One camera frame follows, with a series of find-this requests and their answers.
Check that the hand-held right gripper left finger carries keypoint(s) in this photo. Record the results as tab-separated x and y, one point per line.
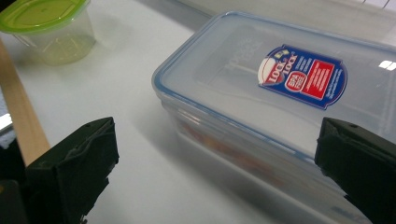
71	168

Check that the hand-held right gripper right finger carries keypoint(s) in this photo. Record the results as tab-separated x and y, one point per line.
361	161

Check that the clear container with blue-rimmed lid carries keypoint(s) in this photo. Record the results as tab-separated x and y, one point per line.
236	102

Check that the light grey table mat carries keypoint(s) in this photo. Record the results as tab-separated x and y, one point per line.
124	93

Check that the wooden table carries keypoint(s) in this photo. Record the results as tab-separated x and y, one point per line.
21	118

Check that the green bowl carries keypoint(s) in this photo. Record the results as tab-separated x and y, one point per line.
53	28

